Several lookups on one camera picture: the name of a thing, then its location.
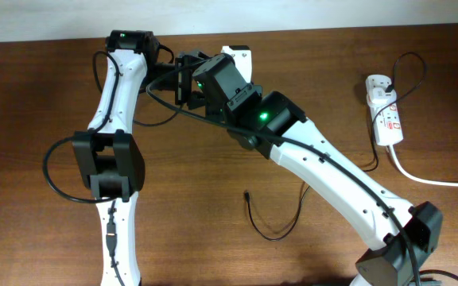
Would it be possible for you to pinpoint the white USB wall charger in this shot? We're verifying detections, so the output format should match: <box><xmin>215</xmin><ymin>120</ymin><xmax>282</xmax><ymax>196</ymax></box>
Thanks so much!
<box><xmin>367</xmin><ymin>87</ymin><xmax>397</xmax><ymax>107</ymax></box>

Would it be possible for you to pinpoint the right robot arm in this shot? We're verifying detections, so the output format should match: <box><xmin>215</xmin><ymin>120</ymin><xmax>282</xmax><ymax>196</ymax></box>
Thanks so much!
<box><xmin>192</xmin><ymin>54</ymin><xmax>443</xmax><ymax>285</ymax></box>

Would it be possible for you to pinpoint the black USB charging cable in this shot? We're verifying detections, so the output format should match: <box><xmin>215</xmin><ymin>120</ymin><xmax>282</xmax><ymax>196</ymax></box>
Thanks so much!
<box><xmin>243</xmin><ymin>52</ymin><xmax>427</xmax><ymax>242</ymax></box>

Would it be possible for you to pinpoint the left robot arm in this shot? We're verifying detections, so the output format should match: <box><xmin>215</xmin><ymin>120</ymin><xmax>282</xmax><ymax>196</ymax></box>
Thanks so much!
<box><xmin>72</xmin><ymin>30</ymin><xmax>207</xmax><ymax>285</ymax></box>

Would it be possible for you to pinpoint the white power strip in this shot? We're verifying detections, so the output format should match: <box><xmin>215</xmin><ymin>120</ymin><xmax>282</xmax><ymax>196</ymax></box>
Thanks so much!
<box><xmin>365</xmin><ymin>75</ymin><xmax>403</xmax><ymax>146</ymax></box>

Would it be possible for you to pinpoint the white power strip cord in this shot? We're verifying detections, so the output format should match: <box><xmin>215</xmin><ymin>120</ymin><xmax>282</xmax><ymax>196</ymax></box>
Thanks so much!
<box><xmin>386</xmin><ymin>144</ymin><xmax>458</xmax><ymax>190</ymax></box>

